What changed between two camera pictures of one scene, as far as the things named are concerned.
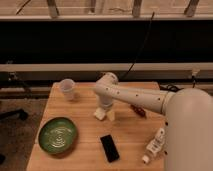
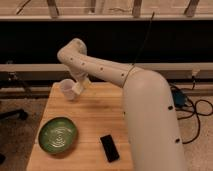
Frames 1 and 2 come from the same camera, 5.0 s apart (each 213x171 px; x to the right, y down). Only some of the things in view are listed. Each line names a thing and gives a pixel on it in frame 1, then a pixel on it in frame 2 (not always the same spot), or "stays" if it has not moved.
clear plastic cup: x=67 y=86 stays
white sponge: x=99 y=113 -> x=78 y=88
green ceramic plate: x=58 y=136 stays
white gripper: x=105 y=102 -> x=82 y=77
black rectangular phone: x=110 y=148 stays
